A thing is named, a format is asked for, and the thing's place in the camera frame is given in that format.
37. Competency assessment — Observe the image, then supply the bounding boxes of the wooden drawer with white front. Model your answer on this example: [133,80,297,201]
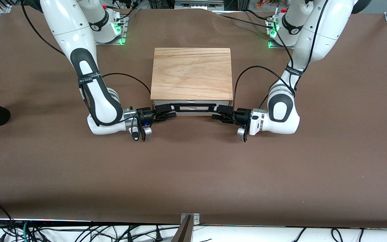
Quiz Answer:
[153,100,231,110]
[154,108,231,117]

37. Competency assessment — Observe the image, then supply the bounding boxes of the black metal drawer handle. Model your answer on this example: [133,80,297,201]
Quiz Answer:
[172,104,216,113]

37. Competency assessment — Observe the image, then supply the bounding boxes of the wooden drawer cabinet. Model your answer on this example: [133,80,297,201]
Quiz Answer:
[150,47,233,117]

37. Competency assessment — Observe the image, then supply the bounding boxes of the brown paper table cover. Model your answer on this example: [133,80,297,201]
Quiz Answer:
[0,6,387,230]

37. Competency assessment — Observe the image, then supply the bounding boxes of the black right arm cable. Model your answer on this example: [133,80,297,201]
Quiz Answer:
[20,0,152,142]

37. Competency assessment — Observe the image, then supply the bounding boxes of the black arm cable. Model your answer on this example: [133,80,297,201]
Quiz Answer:
[20,0,152,142]
[232,0,330,135]

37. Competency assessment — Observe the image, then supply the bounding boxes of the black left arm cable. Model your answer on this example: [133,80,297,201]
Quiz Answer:
[232,0,330,135]

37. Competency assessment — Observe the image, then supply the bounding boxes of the small metal bracket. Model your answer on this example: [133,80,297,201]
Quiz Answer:
[180,213,201,226]

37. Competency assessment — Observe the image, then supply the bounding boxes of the aluminium frame structure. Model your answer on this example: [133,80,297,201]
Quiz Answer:
[174,0,225,10]

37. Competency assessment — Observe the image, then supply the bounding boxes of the teal cable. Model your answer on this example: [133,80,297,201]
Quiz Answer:
[21,220,31,242]

